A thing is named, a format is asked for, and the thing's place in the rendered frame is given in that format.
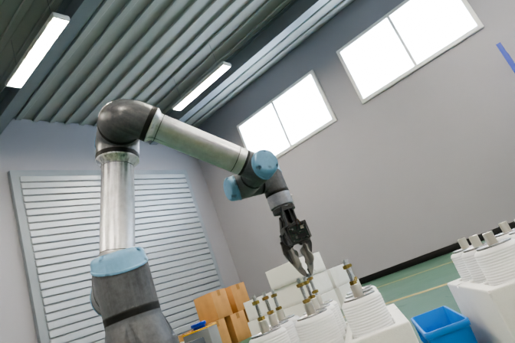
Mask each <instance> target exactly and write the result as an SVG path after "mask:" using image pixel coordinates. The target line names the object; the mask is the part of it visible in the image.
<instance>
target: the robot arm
mask: <svg viewBox="0 0 515 343"><path fill-rule="evenodd" d="M140 140H142V141H144V142H147V141H149V140H152V141H154V142H158V143H159V144H162V145H165V146H167V147H170V148H171V149H175V150H177V151H179V152H182V153H185V154H186V155H190V156H192V157H194V158H197V159H200V160H202V161H204V162H207V163H209V164H212V165H215V166H217V167H219V168H223V169H224V170H227V171H229V172H232V173H235V174H236V175H232V176H230V177H227V178H226V179H225V180H224V184H223V186H224V192H225V195H226V197H227V199H228V200H229V201H238V200H240V201H241V200H242V199H245V198H250V197H254V196H257V195H260V194H265V197H266V199H267V202H268V205H269V207H270V209H271V211H273V215H274V216H275V217H276V216H280V217H279V224H280V236H279V237H280V240H281V242H280V245H281V249H282V253H283V255H284V256H285V257H286V258H287V260H288V261H289V262H290V263H291V264H292V265H293V266H294V268H295V269H296V270H297V271H298V272H299V273H300V274H302V275H303V276H305V277H308V275H307V272H306V270H305V269H304V268H303V267H302V263H301V261H300V259H299V254H298V252H297V251H296V250H294V249H293V247H294V245H296V244H299V245H302V244H303V246H302V247H301V248H300V253H301V254H302V255H303V256H304V259H305V264H306V265H307V271H308V273H309V274H310V275H311V276H312V275H313V261H314V256H313V253H312V242H311V239H310V238H311V237H312V235H311V233H310V230H309V227H308V226H307V222H306V221H305V220H302V221H300V220H298V219H297V216H296V214H295V213H294V209H295V205H294V204H293V202H294V201H293V199H292V197H293V195H292V194H290V192H289V189H288V187H287V184H286V181H285V180H284V176H283V174H282V171H281V169H280V167H279V165H278V161H277V157H276V156H275V154H274V153H273V152H271V151H269V150H266V149H262V150H259V151H257V152H252V151H250V150H248V149H245V148H242V147H240V146H239V145H235V144H234V143H231V142H228V141H226V140H224V139H221V138H219V137H217V136H214V135H212V134H210V133H207V132H204V131H202V130H200V129H197V128H195V127H193V126H190V125H188V124H186V123H183V122H181V121H178V120H177V119H173V118H172V117H169V116H167V115H164V114H162V113H161V111H160V109H159V108H158V107H155V106H152V105H150V104H148V103H144V102H141V101H138V100H130V99H119V100H114V101H112V102H110V103H108V104H107V105H105V106H104V107H103V108H102V110H101V111H100V114H99V116H98V121H97V134H96V136H95V140H94V146H95V150H96V157H95V162H96V164H97V165H98V166H100V167H101V184H100V254H99V256H98V257H97V258H95V259H93V260H92V261H91V262H90V269H91V271H90V274H91V275H92V289H91V291H90V304H91V306H92V308H93V310H94V311H95V312H96V313H97V314H98V315H100V316H101V317H102V320H103V326H104V330H105V343H179V339H178V336H177V334H176V333H175V332H174V331H173V329H172V327H171V325H170V324H169V322H168V321H167V319H166V317H165V316H164V315H163V313H162V310H161V308H160V304H159V300H158V296H157V293H156V288H155V286H154V282H153V278H152V274H151V272H150V268H149V264H148V257H147V256H146V253H145V250H144V249H143V248H142V247H135V201H134V167H135V166H137V165H138V164H139V141H140ZM308 231H309V232H308Z"/></svg>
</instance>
